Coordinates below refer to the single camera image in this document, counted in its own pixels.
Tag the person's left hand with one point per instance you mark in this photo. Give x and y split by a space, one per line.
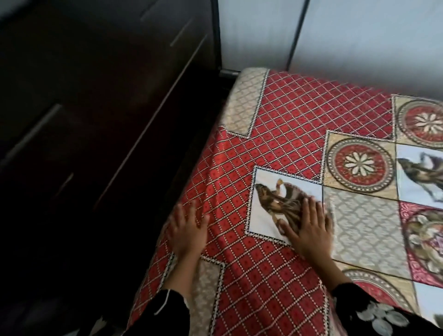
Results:
188 235

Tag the person's right hand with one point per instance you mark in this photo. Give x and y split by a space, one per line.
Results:
313 235

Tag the red patterned bedsheet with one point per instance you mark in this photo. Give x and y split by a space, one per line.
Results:
294 114

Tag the dark wooden bed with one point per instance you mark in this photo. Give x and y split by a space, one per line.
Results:
86 121

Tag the person's left forearm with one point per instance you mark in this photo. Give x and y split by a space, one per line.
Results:
181 277

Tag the person's right forearm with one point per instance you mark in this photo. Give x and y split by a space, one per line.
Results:
330 273

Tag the black floral blouse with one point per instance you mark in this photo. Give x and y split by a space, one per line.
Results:
159 318

